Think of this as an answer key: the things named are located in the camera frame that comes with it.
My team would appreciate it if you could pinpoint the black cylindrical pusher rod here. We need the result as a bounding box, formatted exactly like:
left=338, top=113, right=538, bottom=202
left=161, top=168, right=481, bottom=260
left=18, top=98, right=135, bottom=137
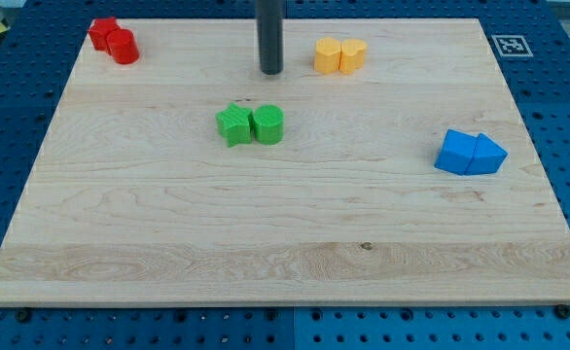
left=255, top=0, right=284, bottom=75

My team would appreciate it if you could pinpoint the yellow heart block left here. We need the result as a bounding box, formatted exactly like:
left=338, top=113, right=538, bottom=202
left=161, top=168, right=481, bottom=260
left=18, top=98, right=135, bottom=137
left=313, top=37, right=341, bottom=74

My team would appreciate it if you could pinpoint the yellow heart block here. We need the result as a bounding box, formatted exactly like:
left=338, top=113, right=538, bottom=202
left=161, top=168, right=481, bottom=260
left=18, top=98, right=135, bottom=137
left=338, top=39, right=368, bottom=74
left=313, top=37, right=341, bottom=74

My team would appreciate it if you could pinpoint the yellow heart block right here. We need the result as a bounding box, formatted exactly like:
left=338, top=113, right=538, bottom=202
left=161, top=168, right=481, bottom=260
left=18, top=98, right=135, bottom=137
left=338, top=39, right=368, bottom=74

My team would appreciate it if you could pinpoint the green cylinder block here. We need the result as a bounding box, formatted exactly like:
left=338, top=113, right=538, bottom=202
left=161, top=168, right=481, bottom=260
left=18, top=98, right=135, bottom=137
left=253, top=105, right=284, bottom=145

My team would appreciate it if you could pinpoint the green star block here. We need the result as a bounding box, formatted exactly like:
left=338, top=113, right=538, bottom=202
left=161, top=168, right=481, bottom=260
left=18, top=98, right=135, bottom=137
left=215, top=103, right=253, bottom=148

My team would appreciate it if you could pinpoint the red cylinder block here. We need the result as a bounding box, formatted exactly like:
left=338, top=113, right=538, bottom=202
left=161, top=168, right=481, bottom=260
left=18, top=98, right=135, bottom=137
left=106, top=28, right=140, bottom=64

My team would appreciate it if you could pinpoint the red star block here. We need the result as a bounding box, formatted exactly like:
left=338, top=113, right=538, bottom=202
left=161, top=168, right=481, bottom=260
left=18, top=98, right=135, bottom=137
left=88, top=17, right=120, bottom=53

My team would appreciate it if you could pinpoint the light wooden board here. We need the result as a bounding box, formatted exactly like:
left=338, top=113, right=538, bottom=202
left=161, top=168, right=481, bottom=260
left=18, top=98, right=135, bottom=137
left=0, top=18, right=570, bottom=308

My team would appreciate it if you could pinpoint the blue cube block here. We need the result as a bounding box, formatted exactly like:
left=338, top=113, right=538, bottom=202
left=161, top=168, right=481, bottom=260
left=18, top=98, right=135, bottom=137
left=434, top=129, right=477, bottom=175

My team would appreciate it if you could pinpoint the white fiducial marker tag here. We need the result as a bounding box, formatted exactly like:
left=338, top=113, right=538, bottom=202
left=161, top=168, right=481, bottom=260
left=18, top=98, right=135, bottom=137
left=492, top=35, right=533, bottom=57

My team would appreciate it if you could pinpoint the blue triangular prism block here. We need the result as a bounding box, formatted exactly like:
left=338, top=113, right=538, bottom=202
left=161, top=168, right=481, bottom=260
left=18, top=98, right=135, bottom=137
left=465, top=133, right=508, bottom=175

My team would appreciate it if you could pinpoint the black bolt front left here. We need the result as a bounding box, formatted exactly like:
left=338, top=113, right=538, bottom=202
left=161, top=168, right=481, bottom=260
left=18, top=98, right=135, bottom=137
left=15, top=307, right=32, bottom=323

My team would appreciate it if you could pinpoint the black bolt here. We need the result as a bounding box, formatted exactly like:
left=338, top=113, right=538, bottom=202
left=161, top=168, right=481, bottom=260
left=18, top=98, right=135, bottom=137
left=15, top=307, right=32, bottom=323
left=554, top=304, right=570, bottom=320

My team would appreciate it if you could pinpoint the black bolt front right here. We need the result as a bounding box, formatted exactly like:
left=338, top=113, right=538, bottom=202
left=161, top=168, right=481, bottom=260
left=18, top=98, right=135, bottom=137
left=554, top=304, right=570, bottom=320

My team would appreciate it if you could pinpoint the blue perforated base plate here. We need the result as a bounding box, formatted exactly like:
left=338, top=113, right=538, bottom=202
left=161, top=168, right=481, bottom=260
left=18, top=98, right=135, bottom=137
left=0, top=1, right=570, bottom=349

